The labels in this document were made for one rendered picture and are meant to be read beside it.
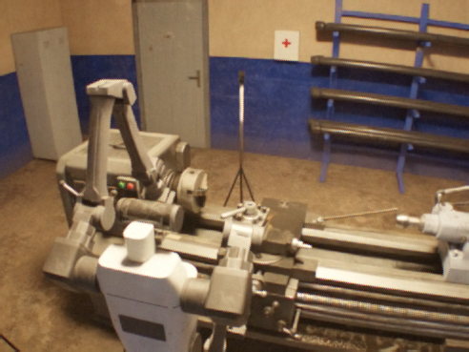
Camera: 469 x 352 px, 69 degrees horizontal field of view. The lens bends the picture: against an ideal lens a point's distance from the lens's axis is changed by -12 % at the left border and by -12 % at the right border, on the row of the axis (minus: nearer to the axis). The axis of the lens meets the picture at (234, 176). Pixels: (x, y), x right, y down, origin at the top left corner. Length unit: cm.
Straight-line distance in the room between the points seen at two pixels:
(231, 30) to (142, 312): 438
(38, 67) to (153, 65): 159
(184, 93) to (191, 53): 57
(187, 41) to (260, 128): 154
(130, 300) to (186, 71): 453
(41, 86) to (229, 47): 254
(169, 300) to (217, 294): 12
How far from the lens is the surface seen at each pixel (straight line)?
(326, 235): 234
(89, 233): 109
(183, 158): 232
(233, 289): 87
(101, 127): 110
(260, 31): 494
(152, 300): 94
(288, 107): 506
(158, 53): 544
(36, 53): 531
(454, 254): 217
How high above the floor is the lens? 219
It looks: 27 degrees down
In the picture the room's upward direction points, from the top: straight up
